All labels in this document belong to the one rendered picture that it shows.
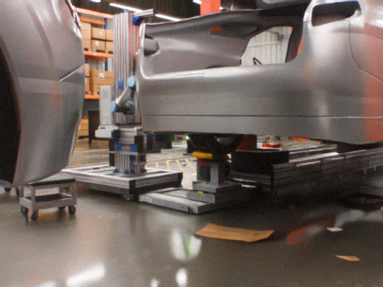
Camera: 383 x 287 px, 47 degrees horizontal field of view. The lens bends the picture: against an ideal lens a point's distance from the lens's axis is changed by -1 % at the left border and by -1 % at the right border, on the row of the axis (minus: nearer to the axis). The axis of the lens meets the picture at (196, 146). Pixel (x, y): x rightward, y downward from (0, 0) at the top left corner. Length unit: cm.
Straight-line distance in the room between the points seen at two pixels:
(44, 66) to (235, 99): 173
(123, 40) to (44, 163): 393
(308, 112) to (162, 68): 159
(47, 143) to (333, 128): 174
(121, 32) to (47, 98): 395
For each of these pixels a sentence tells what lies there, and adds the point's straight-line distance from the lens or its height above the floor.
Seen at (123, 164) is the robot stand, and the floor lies 33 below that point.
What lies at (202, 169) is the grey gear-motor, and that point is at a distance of 477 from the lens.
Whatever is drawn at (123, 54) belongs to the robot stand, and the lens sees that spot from 510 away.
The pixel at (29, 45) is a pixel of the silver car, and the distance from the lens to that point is 120.
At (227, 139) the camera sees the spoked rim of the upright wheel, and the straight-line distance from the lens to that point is 440.
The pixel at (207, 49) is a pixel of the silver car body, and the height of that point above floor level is 151.
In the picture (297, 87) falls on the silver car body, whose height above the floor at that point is 107.
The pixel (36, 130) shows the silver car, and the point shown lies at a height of 88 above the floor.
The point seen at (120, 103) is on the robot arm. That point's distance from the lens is 465.
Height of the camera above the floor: 93
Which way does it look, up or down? 5 degrees down
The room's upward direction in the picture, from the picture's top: straight up
